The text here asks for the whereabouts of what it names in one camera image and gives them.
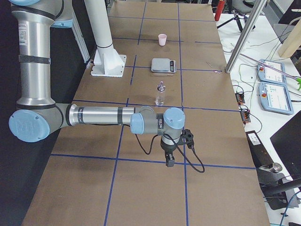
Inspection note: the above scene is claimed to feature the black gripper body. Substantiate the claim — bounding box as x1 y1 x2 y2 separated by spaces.
160 137 176 155

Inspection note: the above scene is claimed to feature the clear glass sauce bottle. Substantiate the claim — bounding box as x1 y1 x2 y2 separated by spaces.
155 81 166 105

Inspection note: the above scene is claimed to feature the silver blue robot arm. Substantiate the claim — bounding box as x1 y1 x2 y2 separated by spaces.
9 0 185 167

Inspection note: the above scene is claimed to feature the grey digital kitchen scale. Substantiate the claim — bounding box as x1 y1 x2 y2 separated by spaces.
151 58 177 73

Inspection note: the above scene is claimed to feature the orange connector module near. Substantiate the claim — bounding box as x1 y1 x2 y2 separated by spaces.
240 109 251 125

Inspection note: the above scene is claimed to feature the orange connector module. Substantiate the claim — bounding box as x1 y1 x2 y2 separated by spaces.
240 109 251 125
235 92 245 105

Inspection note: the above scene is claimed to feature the orange connector module far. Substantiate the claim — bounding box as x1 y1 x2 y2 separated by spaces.
235 92 245 105

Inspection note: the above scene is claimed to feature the black box with label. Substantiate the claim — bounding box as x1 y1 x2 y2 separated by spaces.
246 130 275 173

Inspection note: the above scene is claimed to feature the black clamp with metal knob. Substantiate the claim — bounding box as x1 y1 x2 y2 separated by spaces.
256 163 301 210

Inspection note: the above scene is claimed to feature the black monitor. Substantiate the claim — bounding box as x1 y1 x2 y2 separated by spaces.
270 112 301 179

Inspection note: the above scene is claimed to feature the near blue teach pendant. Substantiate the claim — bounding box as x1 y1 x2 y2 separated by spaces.
258 82 294 115

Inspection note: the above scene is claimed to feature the blue teach pendant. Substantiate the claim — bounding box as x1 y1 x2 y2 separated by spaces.
258 82 294 115
257 59 286 84

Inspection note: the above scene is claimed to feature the far blue teach pendant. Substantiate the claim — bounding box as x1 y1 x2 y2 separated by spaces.
257 59 286 84

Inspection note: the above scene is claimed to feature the pink green grabber stick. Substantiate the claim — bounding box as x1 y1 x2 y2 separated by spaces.
240 53 301 91

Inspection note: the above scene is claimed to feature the black tripod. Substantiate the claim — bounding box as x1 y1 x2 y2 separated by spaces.
216 11 256 32

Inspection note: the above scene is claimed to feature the red cylinder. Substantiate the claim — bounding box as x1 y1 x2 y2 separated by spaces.
214 0 225 21

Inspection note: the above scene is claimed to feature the wooden beam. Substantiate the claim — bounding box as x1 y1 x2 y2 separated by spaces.
278 16 301 58

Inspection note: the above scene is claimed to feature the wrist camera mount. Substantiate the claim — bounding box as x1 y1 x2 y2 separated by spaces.
177 129 194 149

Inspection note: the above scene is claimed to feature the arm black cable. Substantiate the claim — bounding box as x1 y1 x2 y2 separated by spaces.
135 133 205 174

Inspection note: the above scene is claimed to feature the white camera pole with base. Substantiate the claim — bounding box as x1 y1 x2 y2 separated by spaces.
84 0 127 77

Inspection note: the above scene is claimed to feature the aluminium frame post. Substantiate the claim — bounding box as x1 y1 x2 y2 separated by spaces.
225 0 269 73

